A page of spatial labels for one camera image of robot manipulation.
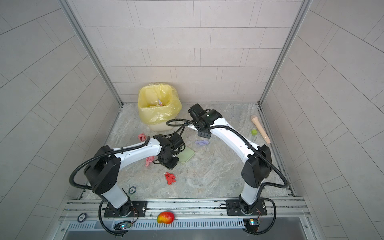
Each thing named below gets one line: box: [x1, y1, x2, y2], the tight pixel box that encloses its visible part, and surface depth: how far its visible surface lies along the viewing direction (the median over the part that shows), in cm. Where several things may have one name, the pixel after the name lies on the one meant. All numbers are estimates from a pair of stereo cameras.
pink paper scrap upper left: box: [137, 133, 147, 142], surface depth 97 cm
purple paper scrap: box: [195, 140, 209, 146], surface depth 96 cm
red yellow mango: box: [156, 211, 175, 224], surface depth 68 cm
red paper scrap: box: [164, 172, 176, 185], surface depth 81 cm
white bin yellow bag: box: [137, 82, 182, 132], surface depth 91 cm
